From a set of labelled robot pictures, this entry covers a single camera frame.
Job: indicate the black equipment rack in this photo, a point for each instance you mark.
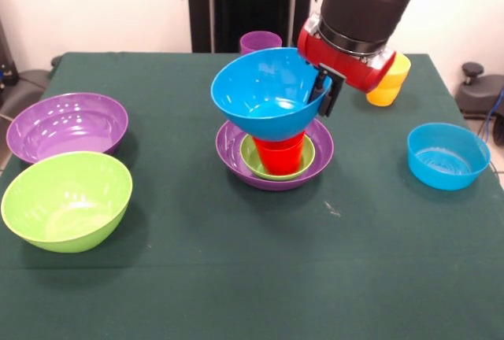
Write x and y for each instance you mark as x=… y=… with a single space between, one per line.
x=4 y=60

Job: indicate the purple bowl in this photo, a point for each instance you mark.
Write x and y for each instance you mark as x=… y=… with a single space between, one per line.
x=67 y=127
x=228 y=147

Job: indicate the small blue bowl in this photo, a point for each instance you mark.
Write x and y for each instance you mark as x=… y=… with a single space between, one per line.
x=449 y=155

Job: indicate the small green bowl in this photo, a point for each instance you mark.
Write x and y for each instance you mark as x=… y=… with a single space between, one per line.
x=248 y=157

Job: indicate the large blue bowl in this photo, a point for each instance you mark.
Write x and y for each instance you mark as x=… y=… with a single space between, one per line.
x=260 y=84

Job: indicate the purple cup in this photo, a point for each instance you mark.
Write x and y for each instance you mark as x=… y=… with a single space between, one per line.
x=256 y=43

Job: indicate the large green bowl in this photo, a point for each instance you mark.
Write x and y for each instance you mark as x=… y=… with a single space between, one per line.
x=67 y=202

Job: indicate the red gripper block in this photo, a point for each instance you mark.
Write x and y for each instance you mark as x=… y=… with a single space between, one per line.
x=354 y=68

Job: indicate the dark green tablecloth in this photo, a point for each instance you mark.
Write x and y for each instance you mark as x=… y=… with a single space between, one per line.
x=252 y=257

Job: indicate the grey pedestal foot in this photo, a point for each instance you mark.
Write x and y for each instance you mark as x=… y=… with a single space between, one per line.
x=478 y=90
x=23 y=88

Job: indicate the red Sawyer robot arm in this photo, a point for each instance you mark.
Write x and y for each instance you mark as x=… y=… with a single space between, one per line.
x=366 y=1

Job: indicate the yellow cup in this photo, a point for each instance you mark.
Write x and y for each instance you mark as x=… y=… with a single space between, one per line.
x=388 y=94

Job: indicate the red cup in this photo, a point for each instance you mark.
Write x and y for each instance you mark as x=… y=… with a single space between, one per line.
x=281 y=157

